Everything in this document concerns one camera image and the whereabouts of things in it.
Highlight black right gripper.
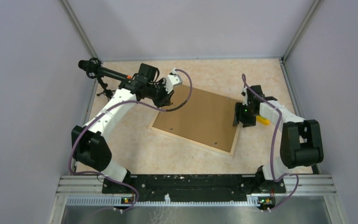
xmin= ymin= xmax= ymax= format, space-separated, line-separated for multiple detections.
xmin=233 ymin=102 xmax=258 ymax=128

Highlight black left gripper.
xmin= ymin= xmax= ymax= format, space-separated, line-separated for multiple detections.
xmin=146 ymin=79 xmax=174 ymax=108

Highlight white wooden picture frame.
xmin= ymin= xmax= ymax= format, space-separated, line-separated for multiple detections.
xmin=149 ymin=85 xmax=240 ymax=156

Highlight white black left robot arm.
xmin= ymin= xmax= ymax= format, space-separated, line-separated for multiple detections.
xmin=69 ymin=58 xmax=183 ymax=193

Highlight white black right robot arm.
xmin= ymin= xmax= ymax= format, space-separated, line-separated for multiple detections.
xmin=233 ymin=85 xmax=324 ymax=192

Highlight yellow green toy window block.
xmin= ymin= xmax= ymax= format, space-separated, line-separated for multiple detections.
xmin=256 ymin=115 xmax=270 ymax=126

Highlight black tripod microphone stand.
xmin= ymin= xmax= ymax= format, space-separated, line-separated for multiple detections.
xmin=96 ymin=77 xmax=116 ymax=101

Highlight black microphone orange tip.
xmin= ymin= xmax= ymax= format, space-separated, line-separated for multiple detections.
xmin=78 ymin=58 xmax=131 ymax=81

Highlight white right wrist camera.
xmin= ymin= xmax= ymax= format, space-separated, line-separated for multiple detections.
xmin=241 ymin=87 xmax=249 ymax=106

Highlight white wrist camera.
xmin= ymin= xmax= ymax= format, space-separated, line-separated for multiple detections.
xmin=241 ymin=87 xmax=249 ymax=106
xmin=165 ymin=68 xmax=183 ymax=93

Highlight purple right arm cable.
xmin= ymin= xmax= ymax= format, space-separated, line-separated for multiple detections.
xmin=241 ymin=73 xmax=299 ymax=213

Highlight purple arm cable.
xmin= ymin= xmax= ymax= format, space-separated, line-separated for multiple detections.
xmin=241 ymin=73 xmax=299 ymax=213
xmin=68 ymin=68 xmax=193 ymax=214

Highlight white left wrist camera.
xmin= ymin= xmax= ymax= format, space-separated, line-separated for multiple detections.
xmin=165 ymin=68 xmax=183 ymax=93

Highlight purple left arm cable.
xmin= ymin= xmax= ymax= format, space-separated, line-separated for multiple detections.
xmin=68 ymin=68 xmax=193 ymax=214

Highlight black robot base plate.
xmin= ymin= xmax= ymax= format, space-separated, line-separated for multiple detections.
xmin=102 ymin=174 xmax=287 ymax=203

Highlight aluminium front rail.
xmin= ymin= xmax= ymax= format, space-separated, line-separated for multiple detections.
xmin=48 ymin=174 xmax=349 ymax=224

